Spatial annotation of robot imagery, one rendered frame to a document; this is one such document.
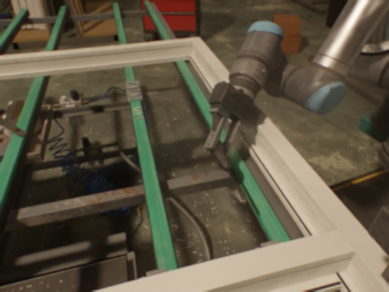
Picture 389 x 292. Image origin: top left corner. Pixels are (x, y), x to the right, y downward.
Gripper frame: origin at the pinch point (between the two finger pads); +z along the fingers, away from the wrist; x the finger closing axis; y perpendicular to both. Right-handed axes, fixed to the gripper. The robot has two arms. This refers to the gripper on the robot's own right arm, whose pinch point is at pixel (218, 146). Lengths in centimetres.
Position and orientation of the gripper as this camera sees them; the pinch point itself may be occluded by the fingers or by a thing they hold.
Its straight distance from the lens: 70.2
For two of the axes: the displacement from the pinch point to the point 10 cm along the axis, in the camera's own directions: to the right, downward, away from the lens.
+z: -3.9, 8.9, -2.3
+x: 6.9, 4.5, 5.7
